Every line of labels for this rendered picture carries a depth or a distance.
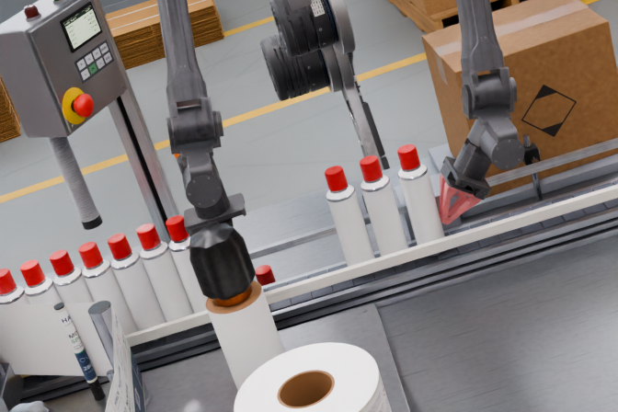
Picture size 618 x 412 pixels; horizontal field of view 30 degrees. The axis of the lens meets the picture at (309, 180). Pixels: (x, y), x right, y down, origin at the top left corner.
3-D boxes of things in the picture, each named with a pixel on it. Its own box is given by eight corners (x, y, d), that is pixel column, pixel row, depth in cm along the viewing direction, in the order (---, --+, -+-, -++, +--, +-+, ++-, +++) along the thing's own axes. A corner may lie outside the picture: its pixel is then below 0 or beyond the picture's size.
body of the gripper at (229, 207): (247, 218, 185) (234, 179, 182) (188, 237, 185) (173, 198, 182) (245, 201, 191) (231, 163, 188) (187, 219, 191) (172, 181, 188)
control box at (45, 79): (27, 139, 190) (-18, 34, 181) (87, 93, 202) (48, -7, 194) (72, 137, 184) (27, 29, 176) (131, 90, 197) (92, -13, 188)
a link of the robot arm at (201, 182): (218, 106, 182) (165, 114, 181) (227, 131, 172) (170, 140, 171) (227, 174, 187) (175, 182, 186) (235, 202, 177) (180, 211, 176)
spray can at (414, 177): (422, 260, 200) (394, 158, 191) (416, 246, 204) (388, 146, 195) (451, 251, 200) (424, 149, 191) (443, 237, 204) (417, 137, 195)
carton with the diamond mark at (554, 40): (485, 199, 219) (454, 72, 207) (450, 152, 240) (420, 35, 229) (632, 149, 220) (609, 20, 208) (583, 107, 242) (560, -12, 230)
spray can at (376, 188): (385, 271, 200) (355, 170, 191) (380, 257, 204) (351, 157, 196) (414, 262, 200) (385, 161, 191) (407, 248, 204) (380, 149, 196)
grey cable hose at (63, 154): (83, 232, 202) (39, 127, 193) (84, 223, 205) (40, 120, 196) (102, 225, 202) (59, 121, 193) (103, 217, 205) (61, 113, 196)
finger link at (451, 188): (429, 223, 196) (453, 176, 193) (421, 205, 203) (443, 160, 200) (464, 234, 198) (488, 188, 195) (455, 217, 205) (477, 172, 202)
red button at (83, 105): (63, 100, 183) (77, 99, 181) (77, 90, 186) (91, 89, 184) (72, 121, 185) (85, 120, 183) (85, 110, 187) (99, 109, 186)
